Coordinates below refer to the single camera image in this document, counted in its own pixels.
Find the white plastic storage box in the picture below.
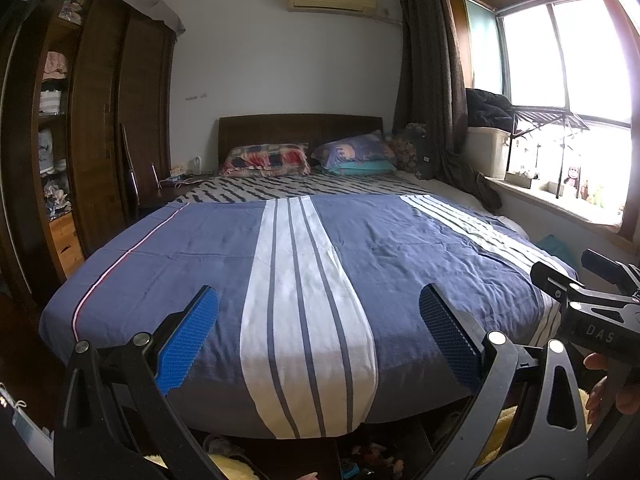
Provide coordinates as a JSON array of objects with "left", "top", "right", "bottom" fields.
[{"left": 465, "top": 126, "right": 514, "bottom": 180}]

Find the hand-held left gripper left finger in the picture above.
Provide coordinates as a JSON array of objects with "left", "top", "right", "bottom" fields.
[{"left": 52, "top": 285, "right": 221, "bottom": 480}]

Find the teal pillow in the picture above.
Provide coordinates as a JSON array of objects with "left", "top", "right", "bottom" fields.
[{"left": 320, "top": 160, "right": 397, "bottom": 177}]

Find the purple printed pillow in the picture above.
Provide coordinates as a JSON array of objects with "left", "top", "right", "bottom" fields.
[{"left": 311, "top": 130, "right": 399, "bottom": 170}]

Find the green roller blind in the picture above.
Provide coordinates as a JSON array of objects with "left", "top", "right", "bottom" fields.
[{"left": 465, "top": 0, "right": 504, "bottom": 97}]

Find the teal cloth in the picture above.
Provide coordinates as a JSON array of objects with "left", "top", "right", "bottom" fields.
[{"left": 537, "top": 234, "right": 572, "bottom": 262}]

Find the window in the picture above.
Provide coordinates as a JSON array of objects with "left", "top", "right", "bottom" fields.
[{"left": 462, "top": 0, "right": 640, "bottom": 131}]

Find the blue white striped duvet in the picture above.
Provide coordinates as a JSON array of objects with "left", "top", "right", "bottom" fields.
[{"left": 39, "top": 194, "right": 580, "bottom": 440}]

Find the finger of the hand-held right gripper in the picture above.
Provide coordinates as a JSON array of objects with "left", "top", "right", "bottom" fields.
[
  {"left": 530, "top": 261, "right": 640, "bottom": 313},
  {"left": 581, "top": 249, "right": 640, "bottom": 293}
]

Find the dark brown curtain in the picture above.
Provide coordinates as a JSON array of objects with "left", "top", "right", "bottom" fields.
[{"left": 392, "top": 0, "right": 504, "bottom": 214}]

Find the dark padded jacket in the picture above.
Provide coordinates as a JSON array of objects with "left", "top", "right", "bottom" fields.
[{"left": 465, "top": 88, "right": 517, "bottom": 131}]

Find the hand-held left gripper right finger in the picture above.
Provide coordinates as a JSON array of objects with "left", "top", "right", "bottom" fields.
[{"left": 407, "top": 283, "right": 588, "bottom": 480}]

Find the floral cushion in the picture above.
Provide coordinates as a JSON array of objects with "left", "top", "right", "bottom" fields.
[{"left": 387, "top": 122, "right": 437, "bottom": 181}]

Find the dark wooden headboard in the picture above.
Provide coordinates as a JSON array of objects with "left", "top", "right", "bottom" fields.
[{"left": 218, "top": 114, "right": 385, "bottom": 172}]

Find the dark wooden wardrobe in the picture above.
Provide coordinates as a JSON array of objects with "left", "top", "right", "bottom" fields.
[{"left": 0, "top": 0, "right": 179, "bottom": 311}]

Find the grey patterned bed sheet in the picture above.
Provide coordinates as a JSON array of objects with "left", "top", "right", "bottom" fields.
[{"left": 172, "top": 172, "right": 437, "bottom": 206}]

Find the light wooden drawer unit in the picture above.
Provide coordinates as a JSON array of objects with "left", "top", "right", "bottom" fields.
[{"left": 49, "top": 212, "right": 84, "bottom": 279}]

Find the red blue plaid pillow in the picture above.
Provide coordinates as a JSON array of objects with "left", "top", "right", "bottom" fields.
[{"left": 220, "top": 143, "right": 311, "bottom": 177}]

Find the metal drying rack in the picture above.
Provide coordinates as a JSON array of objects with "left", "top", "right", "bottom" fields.
[{"left": 505, "top": 106, "right": 594, "bottom": 201}]

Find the person's right hand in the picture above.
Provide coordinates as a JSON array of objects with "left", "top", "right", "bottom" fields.
[{"left": 584, "top": 354, "right": 640, "bottom": 426}]

